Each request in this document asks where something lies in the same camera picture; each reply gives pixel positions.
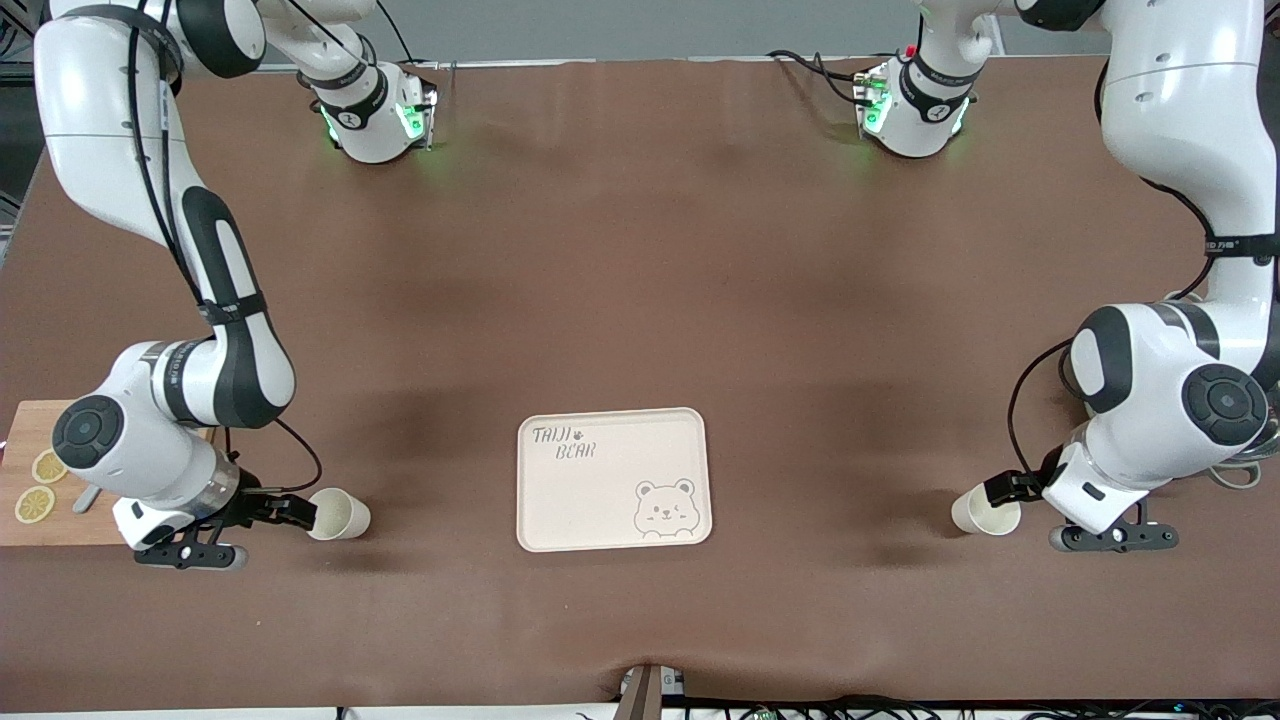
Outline white plastic cup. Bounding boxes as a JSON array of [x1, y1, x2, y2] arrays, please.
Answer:
[[305, 488, 372, 542], [950, 483, 1023, 538]]

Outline cream bear print tray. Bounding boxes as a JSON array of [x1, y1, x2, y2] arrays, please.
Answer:
[[516, 407, 714, 553]]

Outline wooden cutting board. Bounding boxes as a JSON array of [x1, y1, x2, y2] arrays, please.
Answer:
[[0, 400, 219, 547]]

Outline brown table cover mat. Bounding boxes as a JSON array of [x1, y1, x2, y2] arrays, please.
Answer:
[[0, 55, 1280, 713]]

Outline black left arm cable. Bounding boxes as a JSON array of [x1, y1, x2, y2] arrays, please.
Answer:
[[1006, 60, 1219, 479]]

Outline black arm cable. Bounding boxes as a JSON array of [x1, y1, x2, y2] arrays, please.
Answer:
[[1006, 60, 1219, 479], [125, 15, 324, 498]]

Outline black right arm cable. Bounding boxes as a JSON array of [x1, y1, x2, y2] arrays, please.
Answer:
[[125, 15, 324, 498]]

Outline grey metal clamp bracket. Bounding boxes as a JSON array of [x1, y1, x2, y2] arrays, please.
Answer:
[[615, 662, 687, 720]]

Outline black left base cables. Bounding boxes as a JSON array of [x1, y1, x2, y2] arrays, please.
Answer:
[[767, 48, 873, 107]]

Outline black right base cable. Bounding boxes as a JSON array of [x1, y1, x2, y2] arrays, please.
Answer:
[[375, 0, 421, 69]]

